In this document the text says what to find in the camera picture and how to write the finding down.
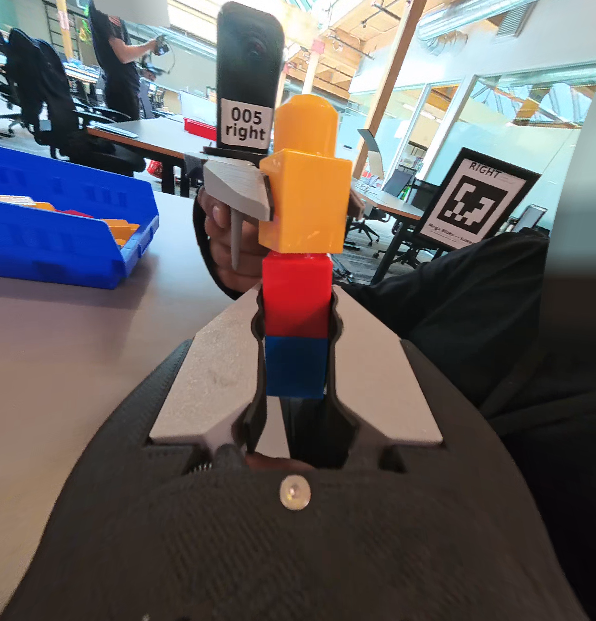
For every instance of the person's right hand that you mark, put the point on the person's right hand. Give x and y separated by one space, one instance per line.
215 243

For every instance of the person's right forearm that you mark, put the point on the person's right forearm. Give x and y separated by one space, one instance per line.
444 310

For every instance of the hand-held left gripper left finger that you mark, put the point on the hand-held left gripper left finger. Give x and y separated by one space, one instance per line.
206 388

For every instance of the red plastic bin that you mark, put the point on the red plastic bin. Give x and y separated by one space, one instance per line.
201 128

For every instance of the blue mega block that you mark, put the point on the blue mega block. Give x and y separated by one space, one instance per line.
298 367

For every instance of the blue plastic bin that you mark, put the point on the blue plastic bin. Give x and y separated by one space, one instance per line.
55 252

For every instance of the framed marker sign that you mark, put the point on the framed marker sign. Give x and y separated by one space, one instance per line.
478 199

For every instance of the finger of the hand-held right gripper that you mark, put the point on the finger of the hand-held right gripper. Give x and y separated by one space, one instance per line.
354 204
235 189

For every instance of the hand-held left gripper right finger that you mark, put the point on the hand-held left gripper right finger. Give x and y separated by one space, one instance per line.
385 388

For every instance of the black office chair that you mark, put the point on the black office chair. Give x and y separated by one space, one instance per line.
65 107
380 218

